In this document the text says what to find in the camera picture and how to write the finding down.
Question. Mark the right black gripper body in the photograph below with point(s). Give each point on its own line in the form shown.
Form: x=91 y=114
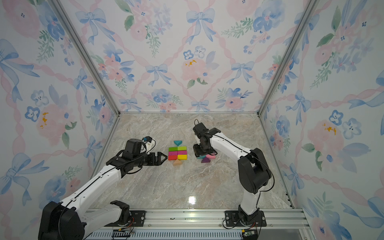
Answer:
x=199 y=150

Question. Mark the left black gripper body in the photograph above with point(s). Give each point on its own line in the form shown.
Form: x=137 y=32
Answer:
x=145 y=159

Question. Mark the purple triangle block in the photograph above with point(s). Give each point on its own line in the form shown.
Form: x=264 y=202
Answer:
x=205 y=160

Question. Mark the yellow block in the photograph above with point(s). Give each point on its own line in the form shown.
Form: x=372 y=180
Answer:
x=182 y=157

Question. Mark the teal triangle block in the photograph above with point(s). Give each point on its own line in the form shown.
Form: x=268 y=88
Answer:
x=178 y=142

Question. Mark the red block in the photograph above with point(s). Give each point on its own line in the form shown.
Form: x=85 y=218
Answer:
x=172 y=157

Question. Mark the tan wooden block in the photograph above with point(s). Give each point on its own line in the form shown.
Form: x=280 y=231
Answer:
x=177 y=163

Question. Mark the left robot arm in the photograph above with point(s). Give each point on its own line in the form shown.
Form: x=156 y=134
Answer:
x=69 y=220

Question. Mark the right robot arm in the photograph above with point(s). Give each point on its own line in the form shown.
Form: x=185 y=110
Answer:
x=253 y=170

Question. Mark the green circuit board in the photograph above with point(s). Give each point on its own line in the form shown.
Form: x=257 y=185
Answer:
x=250 y=235

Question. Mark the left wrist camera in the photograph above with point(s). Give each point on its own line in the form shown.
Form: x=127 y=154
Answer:
x=148 y=141

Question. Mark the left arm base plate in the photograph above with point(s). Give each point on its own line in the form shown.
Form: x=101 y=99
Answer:
x=136 y=217

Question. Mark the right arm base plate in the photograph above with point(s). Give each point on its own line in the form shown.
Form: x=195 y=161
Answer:
x=239 y=219

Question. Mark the left frame post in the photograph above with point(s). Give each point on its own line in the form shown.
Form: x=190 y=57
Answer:
x=85 y=56

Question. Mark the frame post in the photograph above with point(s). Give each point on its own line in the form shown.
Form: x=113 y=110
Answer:
x=85 y=56
x=299 y=31

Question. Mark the right frame post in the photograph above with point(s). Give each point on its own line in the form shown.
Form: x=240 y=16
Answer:
x=299 y=31

